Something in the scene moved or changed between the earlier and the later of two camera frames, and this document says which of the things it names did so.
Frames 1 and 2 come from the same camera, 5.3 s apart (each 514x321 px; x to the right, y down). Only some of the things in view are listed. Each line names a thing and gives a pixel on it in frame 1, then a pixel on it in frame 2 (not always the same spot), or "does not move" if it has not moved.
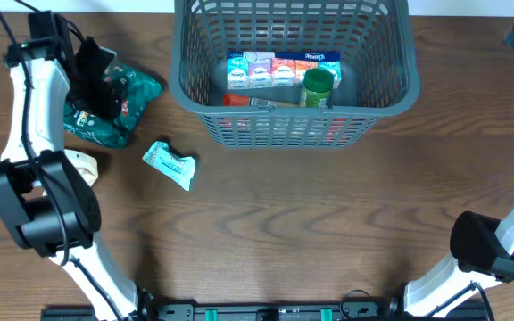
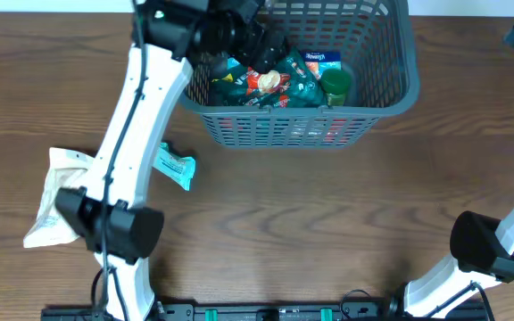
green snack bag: (136, 92) -> (291, 84)
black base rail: (259, 311) does not move
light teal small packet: (181, 168) does not move
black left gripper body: (92, 78) -> (262, 51)
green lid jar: (316, 91) -> (335, 83)
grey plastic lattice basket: (379, 68) does not move
